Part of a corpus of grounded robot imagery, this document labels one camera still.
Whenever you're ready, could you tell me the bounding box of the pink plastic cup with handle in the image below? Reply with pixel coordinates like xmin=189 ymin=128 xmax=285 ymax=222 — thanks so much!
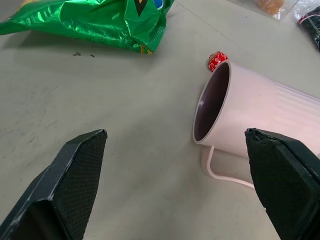
xmin=192 ymin=60 xmax=320 ymax=188

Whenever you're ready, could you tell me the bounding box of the clear bag with dark contents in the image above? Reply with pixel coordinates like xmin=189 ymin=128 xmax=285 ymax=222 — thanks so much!
xmin=291 ymin=0 xmax=320 ymax=53

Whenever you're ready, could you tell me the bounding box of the clear bag with orange snacks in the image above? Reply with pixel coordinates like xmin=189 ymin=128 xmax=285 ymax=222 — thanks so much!
xmin=237 ymin=0 xmax=300 ymax=22

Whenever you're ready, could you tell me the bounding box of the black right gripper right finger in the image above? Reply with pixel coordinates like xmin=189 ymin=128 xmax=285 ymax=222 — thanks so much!
xmin=244 ymin=127 xmax=320 ymax=240

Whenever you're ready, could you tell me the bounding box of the red wrapped candy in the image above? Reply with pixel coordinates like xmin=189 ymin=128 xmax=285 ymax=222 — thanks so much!
xmin=208 ymin=50 xmax=229 ymax=73

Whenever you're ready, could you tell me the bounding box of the green foil snack bag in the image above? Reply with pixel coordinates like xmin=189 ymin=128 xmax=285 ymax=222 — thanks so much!
xmin=0 ymin=0 xmax=175 ymax=55

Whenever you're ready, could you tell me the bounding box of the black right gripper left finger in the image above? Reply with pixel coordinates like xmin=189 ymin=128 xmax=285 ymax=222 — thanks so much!
xmin=0 ymin=128 xmax=108 ymax=240

